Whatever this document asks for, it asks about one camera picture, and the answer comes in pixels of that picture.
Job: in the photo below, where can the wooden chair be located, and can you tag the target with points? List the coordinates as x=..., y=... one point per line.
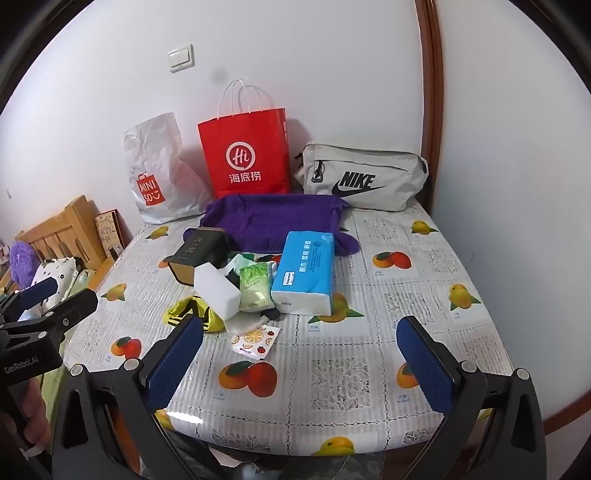
x=55, y=226

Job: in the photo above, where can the white plastic shopping bag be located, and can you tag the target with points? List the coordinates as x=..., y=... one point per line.
x=157, y=152

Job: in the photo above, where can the purple plush toy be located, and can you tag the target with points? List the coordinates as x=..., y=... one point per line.
x=25, y=261

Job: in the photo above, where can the brown wooden door frame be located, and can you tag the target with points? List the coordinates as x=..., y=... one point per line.
x=427, y=92

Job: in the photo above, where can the dark tea tin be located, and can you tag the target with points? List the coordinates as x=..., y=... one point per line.
x=194, y=251

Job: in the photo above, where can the red paper shopping bag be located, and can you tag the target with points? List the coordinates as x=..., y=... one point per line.
x=249, y=138

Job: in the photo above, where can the patterned notebook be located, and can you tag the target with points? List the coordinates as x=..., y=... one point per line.
x=108, y=230

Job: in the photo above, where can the green tissue pack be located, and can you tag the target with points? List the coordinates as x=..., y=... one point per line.
x=254, y=286

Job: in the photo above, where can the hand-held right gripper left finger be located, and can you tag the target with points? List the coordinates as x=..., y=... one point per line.
x=178, y=364

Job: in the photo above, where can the yellow bag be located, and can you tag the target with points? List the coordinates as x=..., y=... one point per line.
x=182, y=308

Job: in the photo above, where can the grey waist bag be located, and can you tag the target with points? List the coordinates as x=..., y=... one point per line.
x=369, y=166

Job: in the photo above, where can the white wall light switch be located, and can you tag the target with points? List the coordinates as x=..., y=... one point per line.
x=181, y=57

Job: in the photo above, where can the polka dot pillow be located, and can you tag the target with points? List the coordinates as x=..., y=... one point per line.
x=55, y=272

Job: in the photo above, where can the person's dark trousers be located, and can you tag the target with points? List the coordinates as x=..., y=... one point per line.
x=203, y=461

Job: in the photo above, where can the fruit print tablecloth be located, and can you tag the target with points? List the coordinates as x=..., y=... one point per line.
x=346, y=369

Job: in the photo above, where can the purple towel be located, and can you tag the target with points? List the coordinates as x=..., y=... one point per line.
x=268, y=217

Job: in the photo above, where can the white sponge block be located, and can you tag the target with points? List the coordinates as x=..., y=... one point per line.
x=214, y=290

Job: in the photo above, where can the person's left hand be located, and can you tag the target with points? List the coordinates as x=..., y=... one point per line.
x=41, y=415

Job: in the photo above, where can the fruit print wipe packet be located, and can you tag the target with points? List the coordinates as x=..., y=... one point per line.
x=254, y=341

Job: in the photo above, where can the blue tissue pack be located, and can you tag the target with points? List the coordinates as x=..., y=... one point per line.
x=302, y=272

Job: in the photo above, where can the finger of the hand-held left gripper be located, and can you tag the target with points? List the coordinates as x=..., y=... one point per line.
x=69, y=314
x=37, y=293

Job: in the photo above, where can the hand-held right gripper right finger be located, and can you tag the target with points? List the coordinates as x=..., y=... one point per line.
x=425, y=364

